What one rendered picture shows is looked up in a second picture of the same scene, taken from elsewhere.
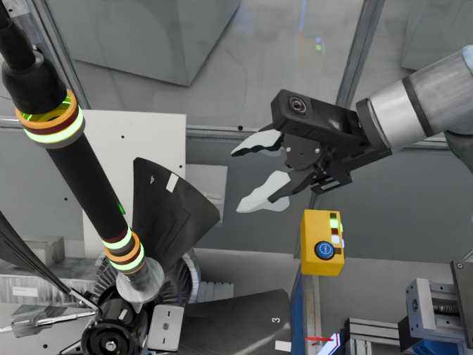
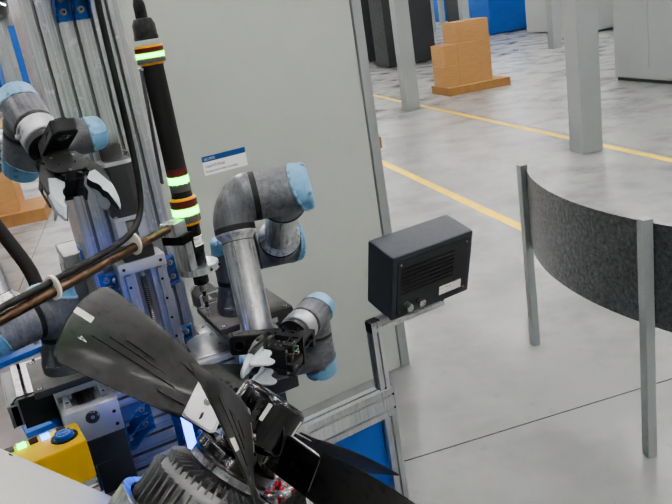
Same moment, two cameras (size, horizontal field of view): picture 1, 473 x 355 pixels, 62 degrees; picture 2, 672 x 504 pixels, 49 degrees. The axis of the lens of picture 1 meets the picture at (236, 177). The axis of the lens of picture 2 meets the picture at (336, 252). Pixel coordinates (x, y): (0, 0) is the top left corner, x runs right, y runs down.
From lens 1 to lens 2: 1.42 m
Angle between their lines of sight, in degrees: 92
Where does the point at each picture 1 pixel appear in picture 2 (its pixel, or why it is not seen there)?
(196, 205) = (103, 299)
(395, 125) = not seen: hidden behind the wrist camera
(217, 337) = not seen: hidden behind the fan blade
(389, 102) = (43, 118)
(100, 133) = not seen: outside the picture
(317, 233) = (41, 450)
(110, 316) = (247, 387)
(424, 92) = (39, 107)
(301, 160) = (80, 161)
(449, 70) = (26, 97)
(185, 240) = (141, 316)
